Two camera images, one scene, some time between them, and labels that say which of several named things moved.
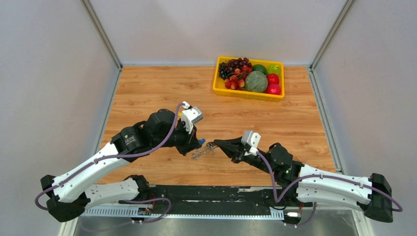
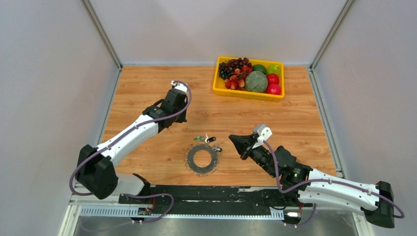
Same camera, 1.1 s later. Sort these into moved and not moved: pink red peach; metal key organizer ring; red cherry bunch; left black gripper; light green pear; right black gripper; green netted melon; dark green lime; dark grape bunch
Moved: metal key organizer ring; right black gripper; left black gripper
Not moved: pink red peach; dark green lime; dark grape bunch; green netted melon; red cherry bunch; light green pear
